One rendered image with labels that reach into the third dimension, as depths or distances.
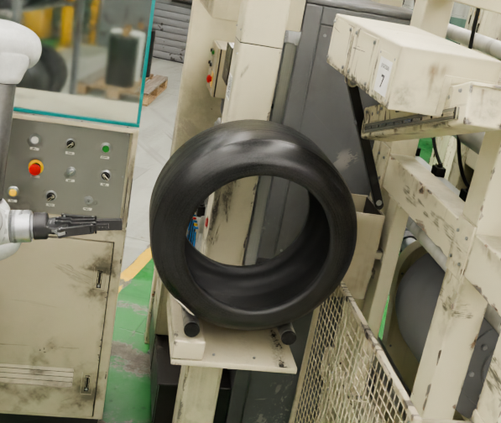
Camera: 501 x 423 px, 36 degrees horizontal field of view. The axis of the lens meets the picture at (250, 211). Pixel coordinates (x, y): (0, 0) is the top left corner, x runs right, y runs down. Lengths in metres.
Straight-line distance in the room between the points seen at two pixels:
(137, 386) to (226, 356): 1.32
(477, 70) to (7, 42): 1.32
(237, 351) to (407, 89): 0.96
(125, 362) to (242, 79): 1.80
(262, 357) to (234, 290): 0.24
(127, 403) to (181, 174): 1.62
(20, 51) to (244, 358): 1.11
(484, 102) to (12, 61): 1.35
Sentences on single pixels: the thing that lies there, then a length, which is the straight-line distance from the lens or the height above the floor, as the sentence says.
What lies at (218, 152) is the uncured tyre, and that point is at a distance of 2.01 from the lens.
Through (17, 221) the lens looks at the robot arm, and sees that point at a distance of 2.14.
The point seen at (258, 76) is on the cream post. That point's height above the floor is 1.56.
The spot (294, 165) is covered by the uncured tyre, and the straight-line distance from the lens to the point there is 2.01.
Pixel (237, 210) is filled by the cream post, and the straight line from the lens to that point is 2.44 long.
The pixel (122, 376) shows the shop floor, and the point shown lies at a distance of 3.61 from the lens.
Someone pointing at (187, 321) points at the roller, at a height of 0.92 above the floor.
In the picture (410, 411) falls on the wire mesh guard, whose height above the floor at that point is 1.00.
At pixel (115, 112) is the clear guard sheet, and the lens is 2.69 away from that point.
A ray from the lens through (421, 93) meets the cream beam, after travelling 1.79.
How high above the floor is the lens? 1.95
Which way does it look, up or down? 19 degrees down
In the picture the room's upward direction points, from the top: 10 degrees clockwise
